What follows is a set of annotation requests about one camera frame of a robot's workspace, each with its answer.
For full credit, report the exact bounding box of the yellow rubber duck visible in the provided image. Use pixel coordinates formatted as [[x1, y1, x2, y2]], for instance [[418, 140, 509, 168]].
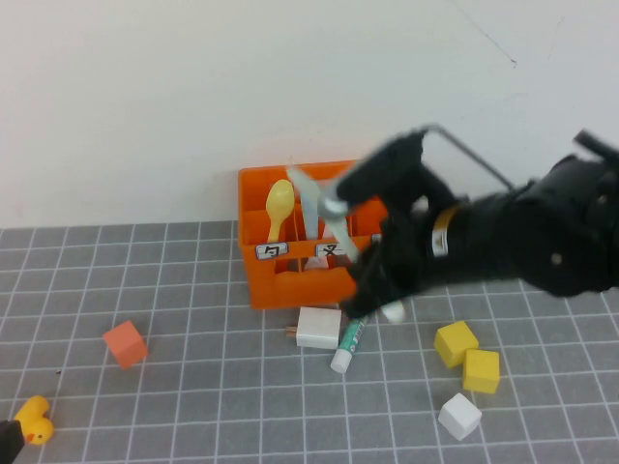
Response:
[[13, 394, 55, 446]]

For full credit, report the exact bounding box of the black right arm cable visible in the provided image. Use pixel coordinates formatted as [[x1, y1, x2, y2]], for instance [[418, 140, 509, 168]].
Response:
[[423, 124, 515, 190]]

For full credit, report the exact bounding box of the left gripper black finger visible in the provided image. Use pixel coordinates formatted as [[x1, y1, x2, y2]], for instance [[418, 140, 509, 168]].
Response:
[[0, 419, 26, 461]]

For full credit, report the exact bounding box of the white charger plug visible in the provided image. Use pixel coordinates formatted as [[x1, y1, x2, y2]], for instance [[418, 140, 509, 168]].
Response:
[[284, 306, 343, 350]]

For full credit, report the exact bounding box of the yellow plastic spoon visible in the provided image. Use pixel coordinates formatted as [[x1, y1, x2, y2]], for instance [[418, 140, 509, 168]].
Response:
[[264, 178, 296, 242]]

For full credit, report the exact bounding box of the white label spoon character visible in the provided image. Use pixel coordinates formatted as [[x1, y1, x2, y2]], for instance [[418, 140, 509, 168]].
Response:
[[254, 242, 289, 262]]

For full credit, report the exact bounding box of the orange plastic cutlery holder crate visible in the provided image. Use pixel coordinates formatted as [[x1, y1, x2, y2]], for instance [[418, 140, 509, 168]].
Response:
[[237, 159, 391, 310]]

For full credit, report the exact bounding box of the yellow cube block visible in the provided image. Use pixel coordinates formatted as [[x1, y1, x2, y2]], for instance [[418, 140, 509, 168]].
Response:
[[461, 347, 501, 393], [432, 319, 480, 369]]

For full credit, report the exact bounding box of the white cube block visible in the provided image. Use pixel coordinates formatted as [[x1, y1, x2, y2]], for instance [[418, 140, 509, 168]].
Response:
[[437, 391, 484, 442]]

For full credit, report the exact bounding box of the orange cube block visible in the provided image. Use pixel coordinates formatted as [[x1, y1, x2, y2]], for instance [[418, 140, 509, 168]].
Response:
[[103, 319, 150, 370]]

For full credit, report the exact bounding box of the green and white glue stick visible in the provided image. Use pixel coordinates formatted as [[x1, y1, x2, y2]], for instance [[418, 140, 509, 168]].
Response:
[[330, 313, 371, 374]]

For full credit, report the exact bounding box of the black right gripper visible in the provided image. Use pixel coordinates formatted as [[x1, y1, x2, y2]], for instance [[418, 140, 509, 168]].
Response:
[[339, 166, 454, 320]]

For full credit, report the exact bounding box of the white label fork character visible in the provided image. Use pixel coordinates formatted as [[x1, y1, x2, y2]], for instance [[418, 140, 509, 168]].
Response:
[[314, 241, 348, 260]]

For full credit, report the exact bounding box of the white plastic knife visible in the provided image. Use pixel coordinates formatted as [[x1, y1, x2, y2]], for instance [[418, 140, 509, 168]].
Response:
[[284, 163, 406, 324]]

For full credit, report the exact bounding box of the grey grid cutting mat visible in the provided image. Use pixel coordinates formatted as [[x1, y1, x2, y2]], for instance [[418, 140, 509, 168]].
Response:
[[0, 205, 619, 464]]

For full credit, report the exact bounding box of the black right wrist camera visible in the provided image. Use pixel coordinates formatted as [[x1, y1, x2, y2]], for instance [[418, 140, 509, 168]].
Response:
[[336, 130, 427, 213]]

